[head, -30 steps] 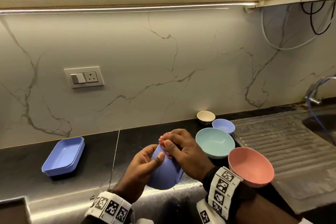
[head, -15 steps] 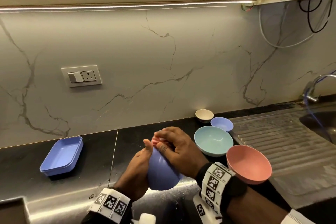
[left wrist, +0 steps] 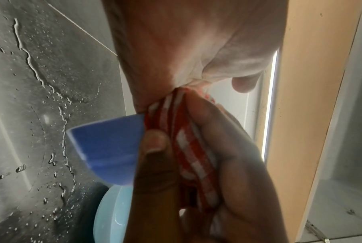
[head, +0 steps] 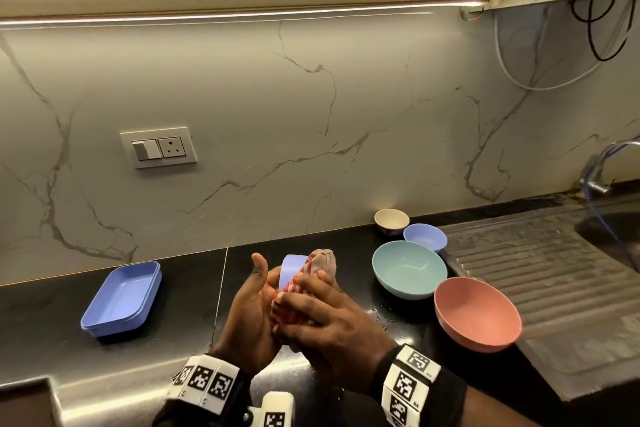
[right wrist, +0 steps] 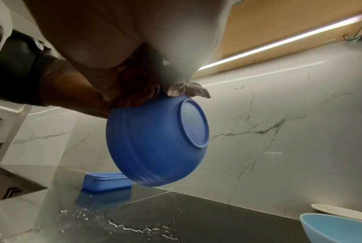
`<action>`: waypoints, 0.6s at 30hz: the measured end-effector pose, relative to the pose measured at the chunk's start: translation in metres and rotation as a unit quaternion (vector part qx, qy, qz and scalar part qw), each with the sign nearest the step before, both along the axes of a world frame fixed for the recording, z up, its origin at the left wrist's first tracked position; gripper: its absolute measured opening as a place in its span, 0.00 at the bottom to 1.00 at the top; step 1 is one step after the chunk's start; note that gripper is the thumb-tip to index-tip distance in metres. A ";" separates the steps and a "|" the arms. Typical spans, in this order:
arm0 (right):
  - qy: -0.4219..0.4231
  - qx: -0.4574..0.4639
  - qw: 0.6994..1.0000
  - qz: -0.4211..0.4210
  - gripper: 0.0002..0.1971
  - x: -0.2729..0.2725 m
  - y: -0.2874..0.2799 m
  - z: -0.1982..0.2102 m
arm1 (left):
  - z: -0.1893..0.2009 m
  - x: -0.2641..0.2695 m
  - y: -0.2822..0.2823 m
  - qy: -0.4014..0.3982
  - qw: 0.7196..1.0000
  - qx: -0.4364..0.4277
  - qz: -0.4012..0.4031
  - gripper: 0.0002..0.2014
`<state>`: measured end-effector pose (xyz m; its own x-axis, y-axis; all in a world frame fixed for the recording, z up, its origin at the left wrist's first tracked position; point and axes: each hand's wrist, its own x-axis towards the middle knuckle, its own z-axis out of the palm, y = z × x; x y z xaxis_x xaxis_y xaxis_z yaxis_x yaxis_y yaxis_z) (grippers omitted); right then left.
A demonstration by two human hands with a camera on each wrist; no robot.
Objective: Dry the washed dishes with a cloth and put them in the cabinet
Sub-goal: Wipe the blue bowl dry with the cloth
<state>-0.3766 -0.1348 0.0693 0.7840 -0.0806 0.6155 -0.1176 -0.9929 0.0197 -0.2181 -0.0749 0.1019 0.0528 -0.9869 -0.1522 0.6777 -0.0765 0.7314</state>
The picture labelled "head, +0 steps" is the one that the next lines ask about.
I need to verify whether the large blue bowl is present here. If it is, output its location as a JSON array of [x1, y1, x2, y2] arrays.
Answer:
[[278, 254, 310, 292]]

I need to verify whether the person's right hand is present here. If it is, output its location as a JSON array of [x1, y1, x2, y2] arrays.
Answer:
[[272, 269, 399, 395]]

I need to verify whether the LED light strip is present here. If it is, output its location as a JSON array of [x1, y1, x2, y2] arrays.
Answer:
[[0, 0, 489, 28]]

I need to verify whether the pink bowl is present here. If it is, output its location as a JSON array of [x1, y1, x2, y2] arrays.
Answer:
[[433, 276, 523, 354]]

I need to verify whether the blue hose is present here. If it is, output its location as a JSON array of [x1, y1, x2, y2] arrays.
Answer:
[[582, 133, 640, 272]]

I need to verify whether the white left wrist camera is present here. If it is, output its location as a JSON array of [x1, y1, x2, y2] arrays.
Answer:
[[247, 391, 296, 427]]

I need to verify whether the small blue bowl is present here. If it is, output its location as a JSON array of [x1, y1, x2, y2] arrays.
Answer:
[[403, 223, 449, 254]]

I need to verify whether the person's left hand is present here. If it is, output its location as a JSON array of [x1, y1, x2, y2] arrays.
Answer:
[[209, 252, 283, 378]]

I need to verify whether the teal bowl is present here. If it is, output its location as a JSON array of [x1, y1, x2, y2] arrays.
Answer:
[[371, 240, 449, 301]]

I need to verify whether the steel faucet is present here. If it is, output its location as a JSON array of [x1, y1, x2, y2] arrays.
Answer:
[[579, 139, 640, 196]]

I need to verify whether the red checkered cloth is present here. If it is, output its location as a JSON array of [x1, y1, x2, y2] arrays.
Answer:
[[269, 249, 339, 328]]

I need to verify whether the small cream bowl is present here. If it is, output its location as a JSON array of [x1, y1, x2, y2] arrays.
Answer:
[[373, 207, 411, 236]]

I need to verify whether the white cable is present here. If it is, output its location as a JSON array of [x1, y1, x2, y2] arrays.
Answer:
[[493, 6, 621, 92]]

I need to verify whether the white wall switch socket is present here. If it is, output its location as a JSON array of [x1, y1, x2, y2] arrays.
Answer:
[[119, 127, 198, 170]]

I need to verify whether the blue rectangular tray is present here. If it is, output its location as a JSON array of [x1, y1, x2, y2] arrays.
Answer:
[[79, 261, 163, 338]]

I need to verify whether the steel sink with drainboard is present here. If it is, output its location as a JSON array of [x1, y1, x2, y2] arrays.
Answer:
[[442, 196, 640, 402]]

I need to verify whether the person's right forearm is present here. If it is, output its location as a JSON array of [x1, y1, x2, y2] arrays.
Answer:
[[459, 386, 541, 427]]

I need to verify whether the black cable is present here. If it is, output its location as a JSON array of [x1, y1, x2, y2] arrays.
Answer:
[[569, 0, 639, 62]]

